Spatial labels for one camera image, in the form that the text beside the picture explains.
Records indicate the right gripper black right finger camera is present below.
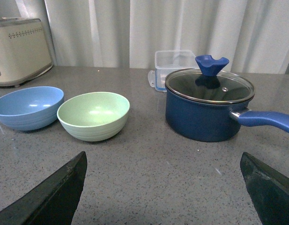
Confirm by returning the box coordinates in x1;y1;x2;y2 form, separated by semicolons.
240;152;289;225

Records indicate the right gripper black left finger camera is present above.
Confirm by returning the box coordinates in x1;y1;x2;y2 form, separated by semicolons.
0;151;87;225

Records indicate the blue bowl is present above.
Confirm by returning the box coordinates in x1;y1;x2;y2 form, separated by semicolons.
0;86;64;131

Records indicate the green bowl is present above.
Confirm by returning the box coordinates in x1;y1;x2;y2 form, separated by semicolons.
57;92;130;142

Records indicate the dark blue saucepan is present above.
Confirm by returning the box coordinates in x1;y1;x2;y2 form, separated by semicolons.
166;90;289;142

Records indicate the glass lid with blue knob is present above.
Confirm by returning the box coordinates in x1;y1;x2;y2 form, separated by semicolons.
165;55;255;105

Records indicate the cream two-slot toaster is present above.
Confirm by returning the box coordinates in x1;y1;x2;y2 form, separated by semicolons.
0;18;53;87

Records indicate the clear plastic food container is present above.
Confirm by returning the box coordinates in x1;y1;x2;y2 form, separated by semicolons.
148;50;199;92

